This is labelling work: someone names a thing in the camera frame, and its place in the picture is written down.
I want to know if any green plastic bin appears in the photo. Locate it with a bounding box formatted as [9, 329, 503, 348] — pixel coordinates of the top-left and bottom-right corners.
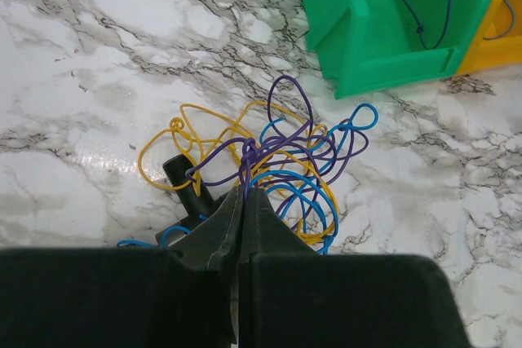
[303, 0, 491, 98]

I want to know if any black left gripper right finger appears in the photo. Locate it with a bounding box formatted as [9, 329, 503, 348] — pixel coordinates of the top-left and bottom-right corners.
[239, 188, 469, 347]

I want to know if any purple cable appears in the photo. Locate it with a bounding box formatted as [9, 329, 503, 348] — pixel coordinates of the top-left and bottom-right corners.
[185, 74, 368, 222]
[374, 0, 480, 51]

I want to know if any black pipe fitting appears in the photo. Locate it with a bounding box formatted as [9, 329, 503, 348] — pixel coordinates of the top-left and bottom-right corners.
[156, 155, 222, 247]

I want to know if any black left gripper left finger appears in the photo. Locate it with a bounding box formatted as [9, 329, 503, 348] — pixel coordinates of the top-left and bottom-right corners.
[1, 188, 244, 347]

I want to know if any orange plastic bin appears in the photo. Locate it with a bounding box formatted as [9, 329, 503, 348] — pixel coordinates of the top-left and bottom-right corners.
[457, 0, 521, 75]

